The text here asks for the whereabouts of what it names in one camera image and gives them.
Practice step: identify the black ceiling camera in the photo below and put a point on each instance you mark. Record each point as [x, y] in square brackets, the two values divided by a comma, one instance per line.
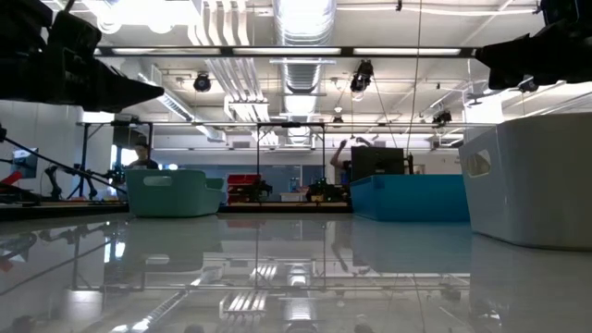
[442, 117]
[528, 88]
[202, 83]
[362, 76]

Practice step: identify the black background robot arm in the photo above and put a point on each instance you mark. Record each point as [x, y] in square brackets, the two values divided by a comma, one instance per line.
[321, 189]
[115, 175]
[259, 189]

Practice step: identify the black monitor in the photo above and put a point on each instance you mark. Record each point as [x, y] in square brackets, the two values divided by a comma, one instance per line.
[377, 162]

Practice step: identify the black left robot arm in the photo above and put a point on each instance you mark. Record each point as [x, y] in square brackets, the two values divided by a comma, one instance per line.
[23, 46]

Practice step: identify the silver round ceiling duct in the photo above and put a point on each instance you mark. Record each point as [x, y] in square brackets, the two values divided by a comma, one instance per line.
[303, 74]

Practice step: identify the teal green plastic bin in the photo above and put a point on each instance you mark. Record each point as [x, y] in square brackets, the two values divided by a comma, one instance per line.
[176, 199]

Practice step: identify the blue plastic bin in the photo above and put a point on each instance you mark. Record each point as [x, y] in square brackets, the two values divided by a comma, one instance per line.
[411, 199]

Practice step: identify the red object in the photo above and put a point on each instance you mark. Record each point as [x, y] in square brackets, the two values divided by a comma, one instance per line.
[11, 178]

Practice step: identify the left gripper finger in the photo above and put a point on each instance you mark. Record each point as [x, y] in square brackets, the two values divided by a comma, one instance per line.
[115, 98]
[118, 79]

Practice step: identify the black background rig frame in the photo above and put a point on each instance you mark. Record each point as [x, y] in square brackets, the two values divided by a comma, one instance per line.
[290, 124]
[84, 139]

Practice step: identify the light grey plastic bin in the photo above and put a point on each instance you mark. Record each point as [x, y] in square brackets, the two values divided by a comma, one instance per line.
[536, 185]

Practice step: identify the red storage bins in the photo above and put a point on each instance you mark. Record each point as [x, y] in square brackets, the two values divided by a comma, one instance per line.
[240, 179]

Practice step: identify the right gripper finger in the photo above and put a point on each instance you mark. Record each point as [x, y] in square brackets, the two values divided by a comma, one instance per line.
[513, 48]
[513, 74]

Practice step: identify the black aluminium table frame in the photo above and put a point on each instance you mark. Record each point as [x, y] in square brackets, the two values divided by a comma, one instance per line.
[277, 208]

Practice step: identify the computer monitor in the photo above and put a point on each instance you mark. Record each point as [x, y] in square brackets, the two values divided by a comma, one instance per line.
[28, 159]

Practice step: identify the small white box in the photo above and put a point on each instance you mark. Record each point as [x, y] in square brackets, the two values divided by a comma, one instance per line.
[290, 197]

